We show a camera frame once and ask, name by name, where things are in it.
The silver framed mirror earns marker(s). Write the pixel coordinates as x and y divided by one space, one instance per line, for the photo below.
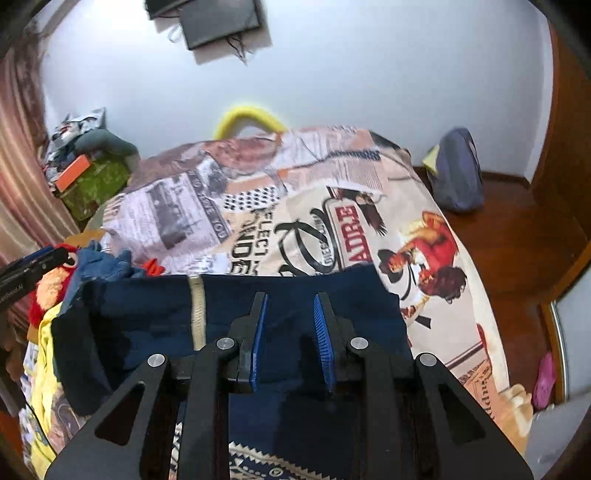
575 332

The red plush toy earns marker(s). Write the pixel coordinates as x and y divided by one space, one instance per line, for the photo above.
46 288

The black wall television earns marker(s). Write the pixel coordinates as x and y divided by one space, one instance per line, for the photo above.
221 21

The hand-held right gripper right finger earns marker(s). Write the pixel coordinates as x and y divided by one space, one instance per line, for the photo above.
323 341

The blue denim jeans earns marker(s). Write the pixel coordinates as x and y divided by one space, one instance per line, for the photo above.
106 267

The silver patterned bag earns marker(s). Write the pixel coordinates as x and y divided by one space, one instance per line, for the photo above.
78 122

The black wall box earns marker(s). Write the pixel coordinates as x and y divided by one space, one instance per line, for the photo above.
164 7

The orange box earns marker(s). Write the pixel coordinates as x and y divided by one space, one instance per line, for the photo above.
71 174

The pink slipper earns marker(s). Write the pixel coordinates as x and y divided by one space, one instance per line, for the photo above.
543 381

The newspaper print bedspread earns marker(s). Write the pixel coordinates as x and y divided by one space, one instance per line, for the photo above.
323 175

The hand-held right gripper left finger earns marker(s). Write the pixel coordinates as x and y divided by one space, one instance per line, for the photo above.
256 341

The yellow foam tube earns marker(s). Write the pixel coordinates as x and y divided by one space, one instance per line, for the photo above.
244 113

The navy patterned hoodie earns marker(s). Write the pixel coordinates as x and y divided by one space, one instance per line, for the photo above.
138 314

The beige fleece blanket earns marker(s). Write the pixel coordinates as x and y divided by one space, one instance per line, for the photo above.
515 415

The striped pink curtain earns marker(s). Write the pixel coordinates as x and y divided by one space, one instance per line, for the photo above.
23 161

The brown wooden door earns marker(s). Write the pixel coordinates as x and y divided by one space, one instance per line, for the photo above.
568 138

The pale yellow bag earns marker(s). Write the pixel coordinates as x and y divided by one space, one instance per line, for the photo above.
431 159

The yellow cloth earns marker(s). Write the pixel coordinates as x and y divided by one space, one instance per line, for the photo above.
46 360

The grey blue backpack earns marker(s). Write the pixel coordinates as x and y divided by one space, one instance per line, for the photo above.
457 170

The green patterned box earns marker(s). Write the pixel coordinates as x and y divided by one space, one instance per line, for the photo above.
97 184

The orange cloth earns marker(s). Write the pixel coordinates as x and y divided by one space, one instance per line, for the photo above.
152 266

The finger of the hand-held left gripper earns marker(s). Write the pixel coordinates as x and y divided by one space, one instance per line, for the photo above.
37 267

